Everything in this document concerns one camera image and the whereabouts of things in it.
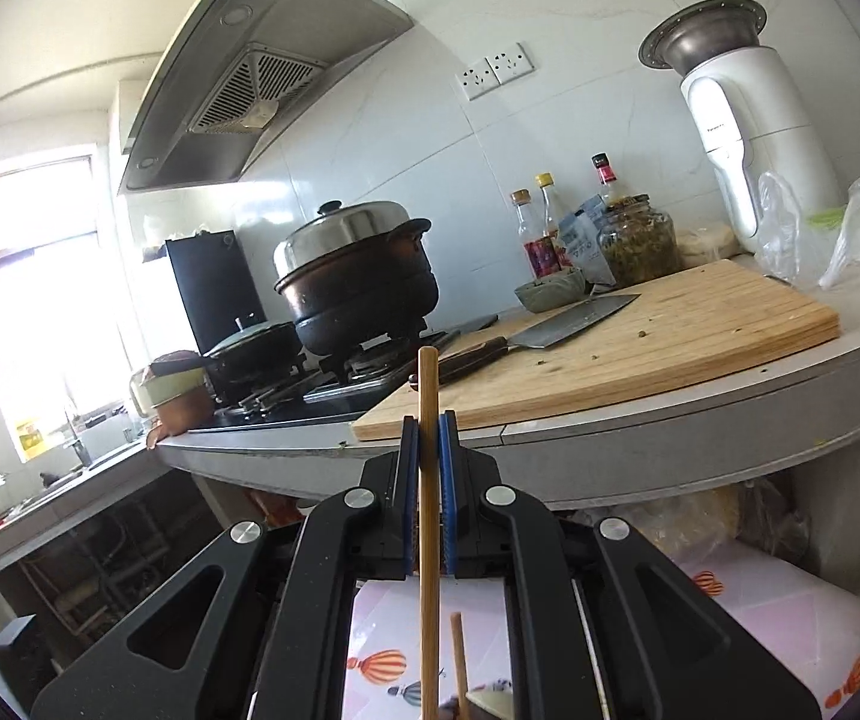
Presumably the white kitchen appliance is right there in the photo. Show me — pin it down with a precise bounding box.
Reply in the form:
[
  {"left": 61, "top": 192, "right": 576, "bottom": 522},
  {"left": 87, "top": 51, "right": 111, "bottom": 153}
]
[{"left": 640, "top": 0, "right": 847, "bottom": 256}]

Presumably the black gas stove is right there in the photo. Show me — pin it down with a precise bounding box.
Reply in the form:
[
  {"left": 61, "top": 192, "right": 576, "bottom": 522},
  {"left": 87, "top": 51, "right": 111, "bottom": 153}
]
[{"left": 212, "top": 313, "right": 502, "bottom": 425}]

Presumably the black box appliance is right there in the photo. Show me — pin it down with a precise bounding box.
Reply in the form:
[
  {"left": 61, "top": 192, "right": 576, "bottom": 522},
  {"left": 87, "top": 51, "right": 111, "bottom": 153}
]
[{"left": 166, "top": 230, "right": 267, "bottom": 353}]

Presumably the bright window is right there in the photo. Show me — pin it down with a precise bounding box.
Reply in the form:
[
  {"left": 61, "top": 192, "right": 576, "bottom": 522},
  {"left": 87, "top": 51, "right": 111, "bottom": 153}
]
[{"left": 0, "top": 156, "right": 127, "bottom": 462}]

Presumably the yellow plastic bag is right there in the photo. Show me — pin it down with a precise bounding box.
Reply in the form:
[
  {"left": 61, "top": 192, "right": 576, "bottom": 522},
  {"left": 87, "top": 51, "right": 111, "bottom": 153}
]
[{"left": 587, "top": 491, "right": 746, "bottom": 563}]

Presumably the white wall socket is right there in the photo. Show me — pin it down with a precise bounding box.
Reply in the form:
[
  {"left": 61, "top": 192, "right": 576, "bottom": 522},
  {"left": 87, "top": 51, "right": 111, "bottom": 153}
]
[
  {"left": 456, "top": 56, "right": 498, "bottom": 101},
  {"left": 491, "top": 43, "right": 536, "bottom": 87}
]

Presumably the glass pickle jar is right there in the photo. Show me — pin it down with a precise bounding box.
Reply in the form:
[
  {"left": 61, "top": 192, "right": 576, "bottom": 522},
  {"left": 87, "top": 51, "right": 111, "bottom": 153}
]
[{"left": 596, "top": 195, "right": 682, "bottom": 286}]

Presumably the steel range hood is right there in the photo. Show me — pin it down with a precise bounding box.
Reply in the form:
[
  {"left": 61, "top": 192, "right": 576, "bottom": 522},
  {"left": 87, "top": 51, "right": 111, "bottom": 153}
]
[{"left": 118, "top": 0, "right": 416, "bottom": 196}]

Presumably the steel faucet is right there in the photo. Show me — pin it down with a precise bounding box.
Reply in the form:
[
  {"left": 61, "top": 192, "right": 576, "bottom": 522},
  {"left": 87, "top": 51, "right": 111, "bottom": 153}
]
[{"left": 62, "top": 390, "right": 95, "bottom": 467}]

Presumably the yellow cap bottle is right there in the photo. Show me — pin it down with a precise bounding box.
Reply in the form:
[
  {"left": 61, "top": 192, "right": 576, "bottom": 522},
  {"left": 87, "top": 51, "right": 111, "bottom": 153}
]
[{"left": 536, "top": 173, "right": 575, "bottom": 271}]

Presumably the black pan with lid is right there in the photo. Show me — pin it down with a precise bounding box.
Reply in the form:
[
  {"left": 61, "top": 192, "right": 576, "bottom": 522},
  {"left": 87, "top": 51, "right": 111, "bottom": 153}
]
[{"left": 148, "top": 319, "right": 303, "bottom": 383}]

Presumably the brown clay pot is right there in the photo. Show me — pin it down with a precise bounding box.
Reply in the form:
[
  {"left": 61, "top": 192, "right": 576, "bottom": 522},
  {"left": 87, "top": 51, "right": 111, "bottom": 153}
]
[{"left": 130, "top": 351, "right": 215, "bottom": 442}]

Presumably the red cap dark bottle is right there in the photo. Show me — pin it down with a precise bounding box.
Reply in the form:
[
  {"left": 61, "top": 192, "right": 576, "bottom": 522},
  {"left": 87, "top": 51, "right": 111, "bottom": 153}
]
[{"left": 591, "top": 154, "right": 622, "bottom": 207}]

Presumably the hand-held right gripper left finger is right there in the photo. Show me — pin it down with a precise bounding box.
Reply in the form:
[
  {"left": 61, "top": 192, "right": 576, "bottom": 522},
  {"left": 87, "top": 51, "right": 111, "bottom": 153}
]
[{"left": 32, "top": 416, "right": 422, "bottom": 720}]

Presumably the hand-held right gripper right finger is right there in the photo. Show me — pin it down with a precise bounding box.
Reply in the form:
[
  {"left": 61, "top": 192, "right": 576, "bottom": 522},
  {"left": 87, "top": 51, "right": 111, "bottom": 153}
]
[{"left": 439, "top": 412, "right": 825, "bottom": 720}]

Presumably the small grey bowl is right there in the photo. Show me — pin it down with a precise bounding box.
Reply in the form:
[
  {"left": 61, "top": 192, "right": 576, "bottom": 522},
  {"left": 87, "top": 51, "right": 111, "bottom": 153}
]
[{"left": 514, "top": 270, "right": 588, "bottom": 314}]

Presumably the wooden cutting board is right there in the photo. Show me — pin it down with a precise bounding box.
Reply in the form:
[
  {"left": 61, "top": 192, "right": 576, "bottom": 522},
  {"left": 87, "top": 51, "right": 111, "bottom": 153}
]
[{"left": 350, "top": 259, "right": 843, "bottom": 445}]

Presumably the steel cleaver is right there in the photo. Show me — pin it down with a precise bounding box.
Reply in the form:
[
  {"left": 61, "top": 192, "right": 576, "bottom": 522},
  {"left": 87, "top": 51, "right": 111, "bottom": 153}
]
[{"left": 437, "top": 294, "right": 642, "bottom": 383}]

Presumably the blue white packet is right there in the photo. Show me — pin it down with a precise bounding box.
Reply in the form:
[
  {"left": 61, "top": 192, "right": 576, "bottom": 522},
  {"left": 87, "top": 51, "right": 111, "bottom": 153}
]
[{"left": 557, "top": 195, "right": 617, "bottom": 290}]

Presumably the clear plastic bag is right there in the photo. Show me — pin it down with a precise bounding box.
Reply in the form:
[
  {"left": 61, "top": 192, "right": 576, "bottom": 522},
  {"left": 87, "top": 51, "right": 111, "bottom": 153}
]
[{"left": 756, "top": 171, "right": 825, "bottom": 284}]

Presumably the black pot with steel lid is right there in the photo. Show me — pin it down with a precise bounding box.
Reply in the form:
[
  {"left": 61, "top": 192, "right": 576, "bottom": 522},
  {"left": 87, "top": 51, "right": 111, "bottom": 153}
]
[{"left": 274, "top": 200, "right": 440, "bottom": 357}]

